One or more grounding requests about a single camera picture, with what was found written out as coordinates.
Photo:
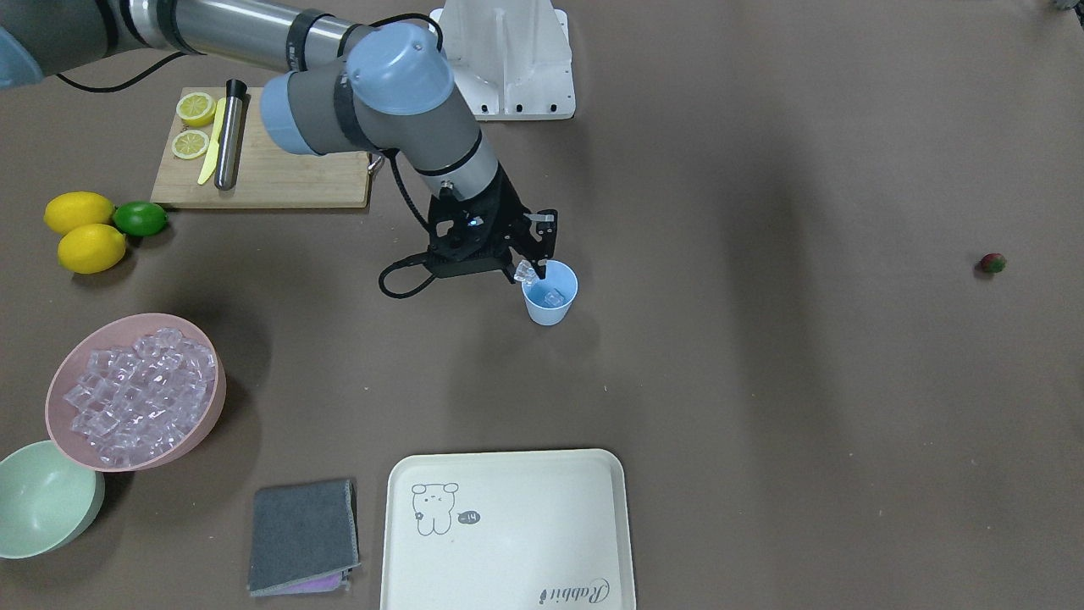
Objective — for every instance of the grey folded cloth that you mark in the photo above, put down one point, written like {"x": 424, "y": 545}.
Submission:
{"x": 304, "y": 538}

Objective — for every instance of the yellow lemon far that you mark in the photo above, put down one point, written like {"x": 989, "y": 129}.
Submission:
{"x": 73, "y": 209}

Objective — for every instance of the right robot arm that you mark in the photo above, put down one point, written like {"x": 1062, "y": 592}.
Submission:
{"x": 384, "y": 88}

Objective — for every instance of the light blue plastic cup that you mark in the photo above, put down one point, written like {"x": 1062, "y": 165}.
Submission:
{"x": 559, "y": 276}

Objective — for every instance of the green lime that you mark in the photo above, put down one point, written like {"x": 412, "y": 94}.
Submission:
{"x": 140, "y": 219}

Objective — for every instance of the yellow lemon near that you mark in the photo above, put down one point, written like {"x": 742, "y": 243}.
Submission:
{"x": 90, "y": 249}

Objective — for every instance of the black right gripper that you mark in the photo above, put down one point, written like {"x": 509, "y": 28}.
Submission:
{"x": 513, "y": 207}

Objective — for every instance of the lemon half lower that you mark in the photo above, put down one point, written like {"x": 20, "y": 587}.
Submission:
{"x": 190, "y": 144}

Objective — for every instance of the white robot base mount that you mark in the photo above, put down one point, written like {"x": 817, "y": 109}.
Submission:
{"x": 512, "y": 59}

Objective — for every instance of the red strawberry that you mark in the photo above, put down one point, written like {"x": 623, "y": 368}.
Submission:
{"x": 993, "y": 263}

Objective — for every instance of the cream rabbit tray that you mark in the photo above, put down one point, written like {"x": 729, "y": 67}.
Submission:
{"x": 508, "y": 530}

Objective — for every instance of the pink bowl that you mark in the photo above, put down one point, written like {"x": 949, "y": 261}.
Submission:
{"x": 120, "y": 332}

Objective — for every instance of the yellow plastic knife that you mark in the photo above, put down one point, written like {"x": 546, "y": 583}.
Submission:
{"x": 211, "y": 156}

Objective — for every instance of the wooden cutting board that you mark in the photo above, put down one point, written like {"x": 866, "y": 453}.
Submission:
{"x": 269, "y": 178}

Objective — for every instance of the mint green bowl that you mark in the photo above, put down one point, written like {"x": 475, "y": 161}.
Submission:
{"x": 47, "y": 500}

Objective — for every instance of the steel muddler rod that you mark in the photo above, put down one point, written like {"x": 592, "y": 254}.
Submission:
{"x": 231, "y": 134}

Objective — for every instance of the pile of clear ice cubes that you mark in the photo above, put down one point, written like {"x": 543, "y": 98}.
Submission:
{"x": 139, "y": 402}

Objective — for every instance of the lemon half upper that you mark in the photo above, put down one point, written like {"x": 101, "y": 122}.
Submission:
{"x": 196, "y": 109}

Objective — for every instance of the yellow lemon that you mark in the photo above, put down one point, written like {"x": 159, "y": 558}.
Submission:
{"x": 73, "y": 209}
{"x": 90, "y": 249}

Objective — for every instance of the lemon half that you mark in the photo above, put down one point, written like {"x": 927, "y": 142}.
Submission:
{"x": 190, "y": 144}
{"x": 196, "y": 109}

